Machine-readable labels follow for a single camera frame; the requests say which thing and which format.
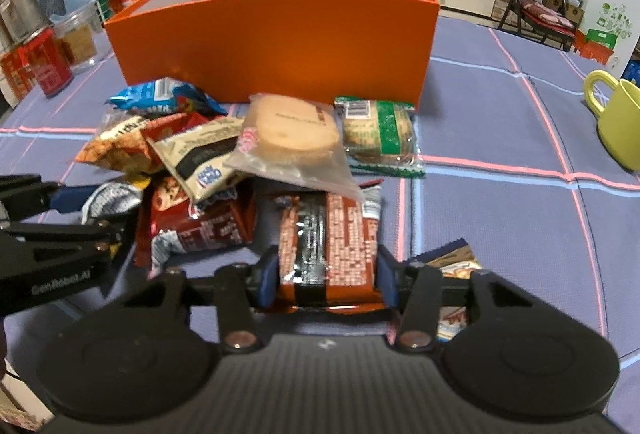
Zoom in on clear round cake packet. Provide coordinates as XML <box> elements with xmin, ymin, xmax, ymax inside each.
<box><xmin>222</xmin><ymin>94</ymin><xmax>366</xmax><ymax>202</ymax></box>

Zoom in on grey storage bin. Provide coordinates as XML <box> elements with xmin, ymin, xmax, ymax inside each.
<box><xmin>0</xmin><ymin>0</ymin><xmax>43</xmax><ymax>39</ymax></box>

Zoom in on blue plaid tablecloth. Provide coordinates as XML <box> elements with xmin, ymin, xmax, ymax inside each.
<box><xmin>0</xmin><ymin>11</ymin><xmax>640</xmax><ymax>415</ymax></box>

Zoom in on red brown wafer packet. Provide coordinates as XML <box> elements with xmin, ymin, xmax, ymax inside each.
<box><xmin>272</xmin><ymin>191</ymin><xmax>386</xmax><ymax>313</ymax></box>

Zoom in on silver snack packet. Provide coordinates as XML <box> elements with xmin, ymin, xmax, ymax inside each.
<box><xmin>80</xmin><ymin>181</ymin><xmax>146</xmax><ymax>225</ymax></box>

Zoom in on red white cartons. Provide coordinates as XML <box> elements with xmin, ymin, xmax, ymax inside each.
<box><xmin>0</xmin><ymin>48</ymin><xmax>32</xmax><ymax>107</ymax></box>

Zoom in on orange cardboard box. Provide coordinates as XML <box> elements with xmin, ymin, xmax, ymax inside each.
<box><xmin>103</xmin><ymin>0</ymin><xmax>441</xmax><ymax>107</ymax></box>

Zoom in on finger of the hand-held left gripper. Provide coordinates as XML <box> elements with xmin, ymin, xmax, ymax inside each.
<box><xmin>0</xmin><ymin>213</ymin><xmax>137</xmax><ymax>261</ymax></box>
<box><xmin>0</xmin><ymin>173</ymin><xmax>99</xmax><ymax>221</ymax></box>

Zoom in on dark red snack packet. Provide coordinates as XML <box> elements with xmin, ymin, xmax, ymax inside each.
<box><xmin>135</xmin><ymin>174</ymin><xmax>258</xmax><ymax>279</ymax></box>

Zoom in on orange paper bag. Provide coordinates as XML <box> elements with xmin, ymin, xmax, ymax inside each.
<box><xmin>575</xmin><ymin>30</ymin><xmax>618</xmax><ymax>67</ymax></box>

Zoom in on red soda can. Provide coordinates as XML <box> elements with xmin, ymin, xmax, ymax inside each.
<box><xmin>22</xmin><ymin>26</ymin><xmax>75</xmax><ymax>98</ymax></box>

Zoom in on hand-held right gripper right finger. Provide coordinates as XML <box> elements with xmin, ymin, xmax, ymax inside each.
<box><xmin>376</xmin><ymin>245</ymin><xmax>534</xmax><ymax>351</ymax></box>

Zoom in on clear plastic jar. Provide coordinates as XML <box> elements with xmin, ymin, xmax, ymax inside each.
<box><xmin>52</xmin><ymin>8</ymin><xmax>101</xmax><ymax>69</ymax></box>

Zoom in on small blue edged snack packet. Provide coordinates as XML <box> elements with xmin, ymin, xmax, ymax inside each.
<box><xmin>405</xmin><ymin>239</ymin><xmax>486</xmax><ymax>341</ymax></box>

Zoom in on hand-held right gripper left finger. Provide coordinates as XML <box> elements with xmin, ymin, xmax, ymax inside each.
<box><xmin>121</xmin><ymin>258</ymin><xmax>280</xmax><ymax>356</ymax></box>

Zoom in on green biscuit packet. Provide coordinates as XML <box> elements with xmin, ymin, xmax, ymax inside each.
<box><xmin>334</xmin><ymin>96</ymin><xmax>426</xmax><ymax>177</ymax></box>

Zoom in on beige black snack packet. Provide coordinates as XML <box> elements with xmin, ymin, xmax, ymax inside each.
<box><xmin>147</xmin><ymin>116</ymin><xmax>251</xmax><ymax>205</ymax></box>

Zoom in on light blue snack packet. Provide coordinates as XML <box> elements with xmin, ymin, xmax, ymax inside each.
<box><xmin>107</xmin><ymin>78</ymin><xmax>228</xmax><ymax>117</ymax></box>

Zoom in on yellow green mug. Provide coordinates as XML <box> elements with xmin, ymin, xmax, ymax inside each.
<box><xmin>584</xmin><ymin>70</ymin><xmax>640</xmax><ymax>171</ymax></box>

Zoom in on orange peanut snack packet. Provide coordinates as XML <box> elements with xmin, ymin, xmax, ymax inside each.
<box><xmin>75</xmin><ymin>111</ymin><xmax>193</xmax><ymax>175</ymax></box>

